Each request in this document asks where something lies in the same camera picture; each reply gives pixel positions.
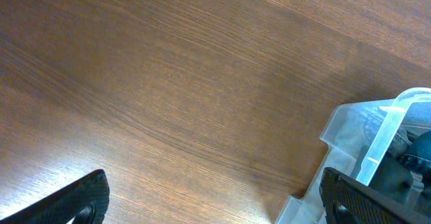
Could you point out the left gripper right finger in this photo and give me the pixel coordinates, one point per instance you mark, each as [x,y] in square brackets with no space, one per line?
[348,201]

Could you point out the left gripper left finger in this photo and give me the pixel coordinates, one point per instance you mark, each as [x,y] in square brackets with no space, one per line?
[85,200]

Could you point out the black taped shirt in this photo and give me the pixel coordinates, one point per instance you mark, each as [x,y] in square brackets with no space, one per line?
[392,179]

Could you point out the dark grey taped shirt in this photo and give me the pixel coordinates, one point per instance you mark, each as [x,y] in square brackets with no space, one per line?
[412,151]

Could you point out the clear plastic storage bin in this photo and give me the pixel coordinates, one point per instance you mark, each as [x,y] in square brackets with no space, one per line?
[358,136]

